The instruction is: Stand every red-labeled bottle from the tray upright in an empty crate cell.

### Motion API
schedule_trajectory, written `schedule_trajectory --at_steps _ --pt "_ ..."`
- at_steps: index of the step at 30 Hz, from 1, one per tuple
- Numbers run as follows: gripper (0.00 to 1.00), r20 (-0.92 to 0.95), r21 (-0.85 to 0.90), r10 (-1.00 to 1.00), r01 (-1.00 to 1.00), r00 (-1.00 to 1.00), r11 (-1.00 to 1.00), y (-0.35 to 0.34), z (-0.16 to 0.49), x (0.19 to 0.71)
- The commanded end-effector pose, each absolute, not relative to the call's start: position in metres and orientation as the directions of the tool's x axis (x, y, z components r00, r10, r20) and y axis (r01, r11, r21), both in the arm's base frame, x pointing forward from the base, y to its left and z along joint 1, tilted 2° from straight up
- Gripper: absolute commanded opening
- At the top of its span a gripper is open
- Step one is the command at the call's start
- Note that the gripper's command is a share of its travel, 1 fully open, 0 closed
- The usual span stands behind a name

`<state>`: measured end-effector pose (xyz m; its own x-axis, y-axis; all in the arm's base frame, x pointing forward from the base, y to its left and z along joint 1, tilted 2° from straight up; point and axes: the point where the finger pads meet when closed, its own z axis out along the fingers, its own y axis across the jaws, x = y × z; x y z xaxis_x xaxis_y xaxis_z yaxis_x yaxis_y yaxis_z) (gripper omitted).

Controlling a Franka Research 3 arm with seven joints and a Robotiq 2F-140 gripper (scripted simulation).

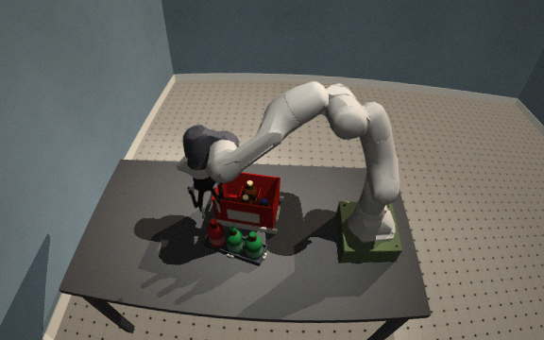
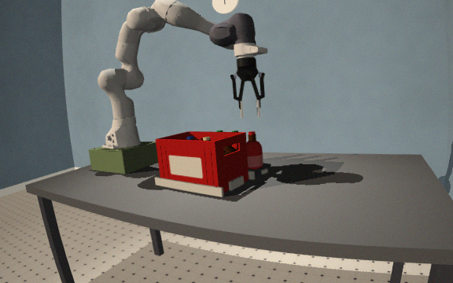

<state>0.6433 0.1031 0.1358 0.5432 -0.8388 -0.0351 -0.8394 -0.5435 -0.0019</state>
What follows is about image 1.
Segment brown bottle with red cap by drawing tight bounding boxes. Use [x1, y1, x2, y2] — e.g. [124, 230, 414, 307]
[223, 193, 235, 202]

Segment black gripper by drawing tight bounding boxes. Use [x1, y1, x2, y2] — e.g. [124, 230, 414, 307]
[187, 177, 224, 218]

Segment red crate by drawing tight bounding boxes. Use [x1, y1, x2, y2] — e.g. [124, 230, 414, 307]
[212, 172, 280, 229]

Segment red bottle with pink label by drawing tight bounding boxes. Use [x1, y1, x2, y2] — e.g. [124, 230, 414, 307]
[207, 219, 226, 247]

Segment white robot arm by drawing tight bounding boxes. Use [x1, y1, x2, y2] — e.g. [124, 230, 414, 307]
[177, 81, 400, 242]

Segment green bottle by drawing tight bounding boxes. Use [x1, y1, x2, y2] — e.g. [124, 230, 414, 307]
[226, 226, 244, 254]
[245, 231, 263, 260]

